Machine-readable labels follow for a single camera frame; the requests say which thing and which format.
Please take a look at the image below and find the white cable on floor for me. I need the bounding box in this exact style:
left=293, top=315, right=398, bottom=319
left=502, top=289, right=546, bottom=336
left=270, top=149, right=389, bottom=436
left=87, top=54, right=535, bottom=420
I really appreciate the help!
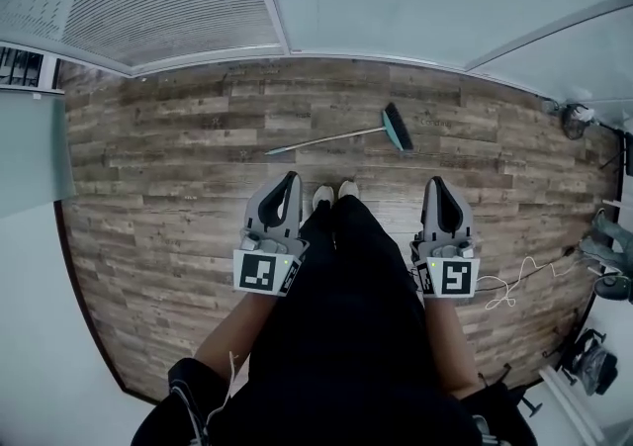
left=475, top=255, right=545, bottom=312

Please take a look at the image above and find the person's white shoe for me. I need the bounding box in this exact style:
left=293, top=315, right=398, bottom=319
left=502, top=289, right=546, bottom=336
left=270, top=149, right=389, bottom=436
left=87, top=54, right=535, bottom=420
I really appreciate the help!
left=336, top=179, right=361, bottom=202
left=312, top=184, right=334, bottom=212

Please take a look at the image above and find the person's left forearm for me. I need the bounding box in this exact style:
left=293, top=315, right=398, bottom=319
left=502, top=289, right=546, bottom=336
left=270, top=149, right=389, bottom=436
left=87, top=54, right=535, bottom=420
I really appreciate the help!
left=194, top=291, right=272, bottom=386

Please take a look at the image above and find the grey-green office chair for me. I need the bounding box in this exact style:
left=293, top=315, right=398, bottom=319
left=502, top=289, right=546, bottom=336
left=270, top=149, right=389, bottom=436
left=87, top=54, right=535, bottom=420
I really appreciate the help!
left=577, top=207, right=633, bottom=303

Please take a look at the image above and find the teal broom with black bristles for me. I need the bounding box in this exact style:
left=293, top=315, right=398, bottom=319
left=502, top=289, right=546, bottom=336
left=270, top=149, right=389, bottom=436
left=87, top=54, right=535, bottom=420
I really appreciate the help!
left=264, top=102, right=415, bottom=156

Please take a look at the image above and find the thin white worn cable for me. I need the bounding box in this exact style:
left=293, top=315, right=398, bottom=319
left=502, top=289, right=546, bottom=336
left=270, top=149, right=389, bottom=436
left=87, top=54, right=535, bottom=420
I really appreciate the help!
left=203, top=350, right=241, bottom=440

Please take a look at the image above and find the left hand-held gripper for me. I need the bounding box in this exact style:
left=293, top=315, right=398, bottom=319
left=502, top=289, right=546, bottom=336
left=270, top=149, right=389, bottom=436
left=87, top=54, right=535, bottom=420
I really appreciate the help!
left=232, top=171, right=311, bottom=298

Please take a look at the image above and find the person's left white shoe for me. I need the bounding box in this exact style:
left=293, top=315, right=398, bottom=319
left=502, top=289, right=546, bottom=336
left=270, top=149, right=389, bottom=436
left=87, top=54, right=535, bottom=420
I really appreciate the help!
left=312, top=184, right=334, bottom=212

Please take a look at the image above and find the black round fan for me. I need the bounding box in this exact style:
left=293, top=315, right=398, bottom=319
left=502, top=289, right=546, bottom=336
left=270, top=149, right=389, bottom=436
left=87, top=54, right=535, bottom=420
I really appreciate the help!
left=559, top=102, right=595, bottom=141

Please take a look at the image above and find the person's right white shoe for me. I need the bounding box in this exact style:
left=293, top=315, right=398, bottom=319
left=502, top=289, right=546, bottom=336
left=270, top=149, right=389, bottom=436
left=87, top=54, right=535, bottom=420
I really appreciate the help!
left=336, top=179, right=361, bottom=202

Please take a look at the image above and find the person's black clothing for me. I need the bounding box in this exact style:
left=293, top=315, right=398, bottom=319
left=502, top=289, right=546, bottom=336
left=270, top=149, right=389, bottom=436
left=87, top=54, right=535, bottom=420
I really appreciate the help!
left=129, top=194, right=539, bottom=446

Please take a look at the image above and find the black bag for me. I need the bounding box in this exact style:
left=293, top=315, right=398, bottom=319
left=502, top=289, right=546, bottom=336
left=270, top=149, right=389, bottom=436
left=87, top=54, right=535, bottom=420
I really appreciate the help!
left=563, top=328, right=620, bottom=398

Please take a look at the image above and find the wooden floor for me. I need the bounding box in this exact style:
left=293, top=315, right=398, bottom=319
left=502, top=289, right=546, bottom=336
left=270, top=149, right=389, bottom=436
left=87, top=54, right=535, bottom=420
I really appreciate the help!
left=52, top=55, right=625, bottom=405

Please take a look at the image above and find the black cable on floor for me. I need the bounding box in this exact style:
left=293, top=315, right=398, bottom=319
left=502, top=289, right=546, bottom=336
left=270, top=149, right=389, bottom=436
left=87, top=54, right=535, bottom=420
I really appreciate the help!
left=474, top=245, right=581, bottom=293

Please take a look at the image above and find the black tripod leg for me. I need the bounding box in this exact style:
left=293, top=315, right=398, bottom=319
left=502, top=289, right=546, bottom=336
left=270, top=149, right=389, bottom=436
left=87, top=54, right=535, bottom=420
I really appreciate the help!
left=598, top=130, right=630, bottom=171

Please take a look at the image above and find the person's right forearm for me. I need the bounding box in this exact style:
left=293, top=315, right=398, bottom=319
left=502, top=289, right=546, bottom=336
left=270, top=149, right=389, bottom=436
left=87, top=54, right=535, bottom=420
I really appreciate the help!
left=422, top=295, right=482, bottom=401

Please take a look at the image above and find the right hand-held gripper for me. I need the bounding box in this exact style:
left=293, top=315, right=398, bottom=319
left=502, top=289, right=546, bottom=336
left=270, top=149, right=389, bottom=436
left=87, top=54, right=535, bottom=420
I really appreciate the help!
left=409, top=176, right=482, bottom=300

